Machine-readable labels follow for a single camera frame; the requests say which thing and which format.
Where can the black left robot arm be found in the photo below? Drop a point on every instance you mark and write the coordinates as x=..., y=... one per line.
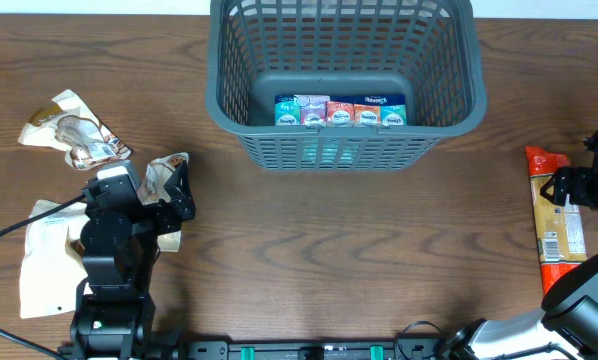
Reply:
x=114, y=310

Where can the grey plastic laundry basket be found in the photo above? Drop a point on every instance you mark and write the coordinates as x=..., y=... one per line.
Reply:
x=426, y=50

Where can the beige snack pouch under gripper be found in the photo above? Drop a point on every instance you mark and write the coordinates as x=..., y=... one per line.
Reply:
x=152, y=190

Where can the teal wipes packet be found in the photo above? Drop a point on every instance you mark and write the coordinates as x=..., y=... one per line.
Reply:
x=329, y=153

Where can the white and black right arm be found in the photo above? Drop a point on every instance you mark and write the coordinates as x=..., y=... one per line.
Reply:
x=566, y=326

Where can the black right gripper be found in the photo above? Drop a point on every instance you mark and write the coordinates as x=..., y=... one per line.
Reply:
x=579, y=192

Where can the black mounting rail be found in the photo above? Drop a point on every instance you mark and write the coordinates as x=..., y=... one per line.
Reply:
x=402, y=349

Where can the Kleenex tissue multipack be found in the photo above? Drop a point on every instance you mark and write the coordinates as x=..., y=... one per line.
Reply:
x=315, y=111

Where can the beige snack pouch with window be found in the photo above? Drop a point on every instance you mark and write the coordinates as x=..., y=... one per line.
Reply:
x=67, y=124

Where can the orange spaghetti package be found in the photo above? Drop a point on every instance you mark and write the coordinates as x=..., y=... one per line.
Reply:
x=559, y=232

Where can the white resealable pouch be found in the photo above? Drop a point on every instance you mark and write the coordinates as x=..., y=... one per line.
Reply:
x=51, y=267

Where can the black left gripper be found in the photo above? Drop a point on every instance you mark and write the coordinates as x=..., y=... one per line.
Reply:
x=169, y=218

